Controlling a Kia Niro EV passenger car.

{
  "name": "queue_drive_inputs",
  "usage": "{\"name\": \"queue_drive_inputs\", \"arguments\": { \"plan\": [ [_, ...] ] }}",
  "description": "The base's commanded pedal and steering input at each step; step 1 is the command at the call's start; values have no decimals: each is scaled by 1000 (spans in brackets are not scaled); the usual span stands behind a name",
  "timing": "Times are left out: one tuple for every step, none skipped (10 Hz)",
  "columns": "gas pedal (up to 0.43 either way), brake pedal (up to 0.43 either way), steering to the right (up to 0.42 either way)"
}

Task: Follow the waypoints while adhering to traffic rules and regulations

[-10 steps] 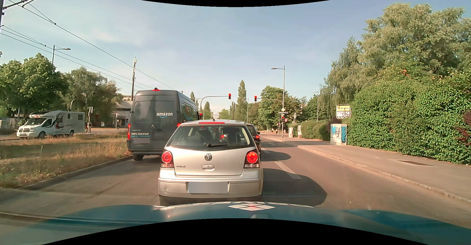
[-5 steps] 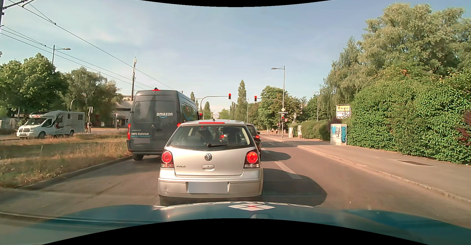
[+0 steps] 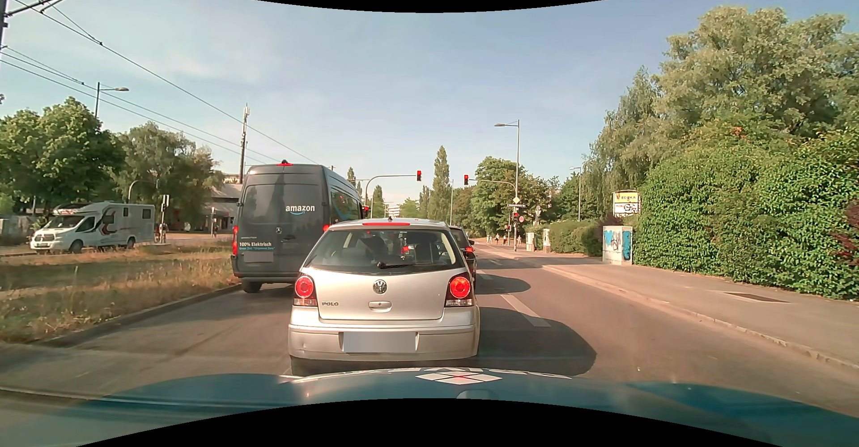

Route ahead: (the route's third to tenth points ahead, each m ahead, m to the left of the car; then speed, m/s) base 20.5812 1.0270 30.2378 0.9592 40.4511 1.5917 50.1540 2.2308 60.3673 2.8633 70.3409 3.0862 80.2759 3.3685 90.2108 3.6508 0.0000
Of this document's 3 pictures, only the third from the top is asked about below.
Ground dark car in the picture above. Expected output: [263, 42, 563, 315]
[448, 226, 478, 282]

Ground trees behind junction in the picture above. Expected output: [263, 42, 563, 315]
[345, 145, 585, 238]

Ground silver hatchback car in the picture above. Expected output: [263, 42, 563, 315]
[288, 218, 481, 377]

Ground road markings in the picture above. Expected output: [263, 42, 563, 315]
[478, 271, 553, 329]

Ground dark grey delivery van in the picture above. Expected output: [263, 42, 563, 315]
[230, 161, 364, 294]

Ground car's own bonnet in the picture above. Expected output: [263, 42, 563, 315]
[0, 366, 859, 447]

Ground graffiti covered street cabinet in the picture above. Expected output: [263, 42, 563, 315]
[602, 226, 634, 266]

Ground yellow white billboard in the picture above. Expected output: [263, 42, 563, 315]
[611, 190, 641, 218]

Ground tall wooden pole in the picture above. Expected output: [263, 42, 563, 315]
[238, 103, 251, 185]

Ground low building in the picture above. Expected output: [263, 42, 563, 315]
[168, 183, 244, 233]

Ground grey asphalt road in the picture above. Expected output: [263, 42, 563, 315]
[0, 242, 859, 421]

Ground ivy covered hedge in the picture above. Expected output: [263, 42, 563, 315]
[631, 130, 859, 302]

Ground white motorhome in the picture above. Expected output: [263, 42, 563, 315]
[30, 201, 157, 255]

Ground large green trees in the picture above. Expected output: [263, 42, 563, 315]
[583, 5, 859, 223]

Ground grey pavement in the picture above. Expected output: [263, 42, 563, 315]
[474, 240, 859, 370]

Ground dry grass verge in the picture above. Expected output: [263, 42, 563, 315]
[0, 240, 240, 345]

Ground row of trees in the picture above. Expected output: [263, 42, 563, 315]
[0, 96, 225, 230]

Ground tall street lamp post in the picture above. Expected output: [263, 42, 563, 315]
[494, 120, 522, 252]

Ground overhead wires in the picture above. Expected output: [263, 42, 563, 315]
[0, 0, 323, 166]

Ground overhead wire mast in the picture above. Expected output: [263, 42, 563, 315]
[0, 0, 114, 52]

